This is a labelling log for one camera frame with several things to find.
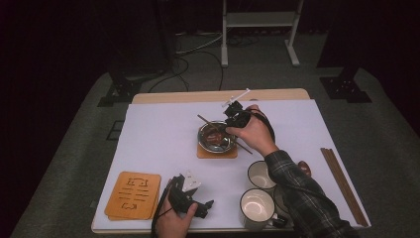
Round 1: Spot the white metal stand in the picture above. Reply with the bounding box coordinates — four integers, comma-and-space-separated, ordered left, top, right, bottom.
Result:
220, 0, 305, 68

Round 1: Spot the person's right hand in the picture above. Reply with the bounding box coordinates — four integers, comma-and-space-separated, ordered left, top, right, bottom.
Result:
226, 104, 280, 158

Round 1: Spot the black stand base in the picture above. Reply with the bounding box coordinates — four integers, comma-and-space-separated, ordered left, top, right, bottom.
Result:
97, 70, 143, 107
316, 0, 373, 104

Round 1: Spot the right hand-held gripper black cable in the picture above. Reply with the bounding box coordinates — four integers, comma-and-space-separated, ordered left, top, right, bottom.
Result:
252, 109, 276, 143

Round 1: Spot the hand-held gripper black cable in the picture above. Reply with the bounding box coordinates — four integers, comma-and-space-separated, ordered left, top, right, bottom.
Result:
252, 109, 276, 143
151, 178, 176, 237

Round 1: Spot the white floor cable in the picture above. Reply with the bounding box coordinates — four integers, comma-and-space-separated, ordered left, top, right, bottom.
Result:
174, 31, 226, 56

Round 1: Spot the brown wooden chopstick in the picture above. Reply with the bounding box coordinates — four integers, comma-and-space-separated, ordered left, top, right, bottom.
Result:
322, 148, 366, 228
320, 148, 363, 228
196, 114, 254, 156
325, 147, 369, 228

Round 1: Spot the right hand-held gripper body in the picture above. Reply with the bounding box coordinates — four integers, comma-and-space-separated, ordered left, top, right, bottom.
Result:
221, 87, 252, 129

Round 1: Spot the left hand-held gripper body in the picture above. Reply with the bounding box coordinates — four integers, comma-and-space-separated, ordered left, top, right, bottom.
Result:
168, 170, 206, 214

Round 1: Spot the shiny steel bowl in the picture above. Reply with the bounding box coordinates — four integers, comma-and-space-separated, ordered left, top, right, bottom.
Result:
197, 120, 239, 155

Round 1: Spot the wooden coaster with cut-outs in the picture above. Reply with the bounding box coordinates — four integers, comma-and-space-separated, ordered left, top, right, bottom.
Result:
107, 213, 158, 222
104, 171, 162, 219
196, 142, 239, 160

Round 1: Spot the left hand-held gripper black cable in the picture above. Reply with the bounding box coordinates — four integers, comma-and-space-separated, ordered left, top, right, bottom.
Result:
151, 178, 176, 237

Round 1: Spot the black floor cable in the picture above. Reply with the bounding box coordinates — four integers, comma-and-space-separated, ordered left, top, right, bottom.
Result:
194, 51, 226, 92
148, 57, 191, 93

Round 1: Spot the person's left hand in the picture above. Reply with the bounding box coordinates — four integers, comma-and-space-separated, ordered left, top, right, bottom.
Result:
154, 197, 199, 238

